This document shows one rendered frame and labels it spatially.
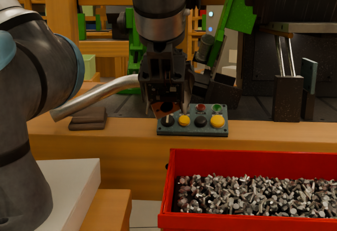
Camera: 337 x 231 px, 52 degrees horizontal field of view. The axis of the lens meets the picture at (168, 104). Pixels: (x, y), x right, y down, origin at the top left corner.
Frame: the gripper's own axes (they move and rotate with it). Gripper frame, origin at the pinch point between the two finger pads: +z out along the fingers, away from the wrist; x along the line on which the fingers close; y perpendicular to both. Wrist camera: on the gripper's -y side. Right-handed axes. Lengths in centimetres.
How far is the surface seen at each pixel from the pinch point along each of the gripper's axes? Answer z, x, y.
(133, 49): 20.2, -15.2, -40.7
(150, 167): 12.6, -3.9, 7.2
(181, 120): 4.8, 2.5, 0.3
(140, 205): 151, -28, -47
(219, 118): 4.7, 10.5, -0.5
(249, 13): 0.1, 18.5, -31.0
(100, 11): 378, -207, -591
